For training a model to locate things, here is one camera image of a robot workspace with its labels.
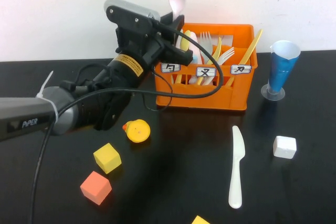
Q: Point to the white foam cube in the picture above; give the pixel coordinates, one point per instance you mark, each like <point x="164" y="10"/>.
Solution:
<point x="284" y="146"/>

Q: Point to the yellow foam cube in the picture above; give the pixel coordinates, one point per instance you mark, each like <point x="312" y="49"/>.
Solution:
<point x="107" y="158"/>
<point x="200" y="220"/>

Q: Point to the grey plastic fork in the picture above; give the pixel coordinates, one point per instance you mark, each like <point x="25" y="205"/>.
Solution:
<point x="206" y="49"/>

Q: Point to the white plastic knife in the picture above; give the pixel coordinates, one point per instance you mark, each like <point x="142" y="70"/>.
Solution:
<point x="237" y="145"/>

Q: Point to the orange plastic cutlery crate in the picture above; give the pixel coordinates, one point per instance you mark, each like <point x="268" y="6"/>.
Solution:
<point x="202" y="100"/>

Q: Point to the orange foam cube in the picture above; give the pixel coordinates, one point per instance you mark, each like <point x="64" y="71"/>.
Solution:
<point x="95" y="187"/>

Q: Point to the clear beaker with blue paper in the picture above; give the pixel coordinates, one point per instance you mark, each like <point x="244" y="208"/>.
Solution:
<point x="279" y="72"/>

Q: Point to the pale green plastic spoon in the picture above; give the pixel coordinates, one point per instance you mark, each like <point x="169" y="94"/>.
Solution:
<point x="179" y="42"/>

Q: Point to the yellow rubber duck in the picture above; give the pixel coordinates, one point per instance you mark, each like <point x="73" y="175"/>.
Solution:
<point x="139" y="132"/>

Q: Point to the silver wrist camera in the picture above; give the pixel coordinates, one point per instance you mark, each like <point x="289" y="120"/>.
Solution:
<point x="131" y="7"/>

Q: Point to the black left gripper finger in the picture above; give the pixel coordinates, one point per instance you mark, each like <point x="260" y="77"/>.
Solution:
<point x="179" y="24"/>
<point x="166" y="20"/>

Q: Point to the yellow plastic knife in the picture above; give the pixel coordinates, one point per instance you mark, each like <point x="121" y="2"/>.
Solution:
<point x="252" y="45"/>

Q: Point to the paper label reading fork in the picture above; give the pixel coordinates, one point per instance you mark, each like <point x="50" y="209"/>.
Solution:
<point x="206" y="72"/>

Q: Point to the paper label reading knife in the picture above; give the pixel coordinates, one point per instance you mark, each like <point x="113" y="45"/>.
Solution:
<point x="241" y="69"/>

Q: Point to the white plastic fork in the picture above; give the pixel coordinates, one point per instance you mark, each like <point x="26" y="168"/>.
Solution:
<point x="225" y="54"/>

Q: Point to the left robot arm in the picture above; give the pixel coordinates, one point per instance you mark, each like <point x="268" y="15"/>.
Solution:
<point x="23" y="119"/>

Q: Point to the white zip tie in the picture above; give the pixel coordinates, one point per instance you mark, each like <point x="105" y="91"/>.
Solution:
<point x="46" y="83"/>

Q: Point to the yellow plastic fork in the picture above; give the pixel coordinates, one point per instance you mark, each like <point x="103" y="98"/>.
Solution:
<point x="217" y="51"/>

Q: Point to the paper label reading spoon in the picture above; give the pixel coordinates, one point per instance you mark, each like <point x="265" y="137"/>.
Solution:
<point x="170" y="68"/>

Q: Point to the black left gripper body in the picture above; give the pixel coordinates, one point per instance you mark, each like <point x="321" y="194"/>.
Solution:
<point x="143" y="45"/>

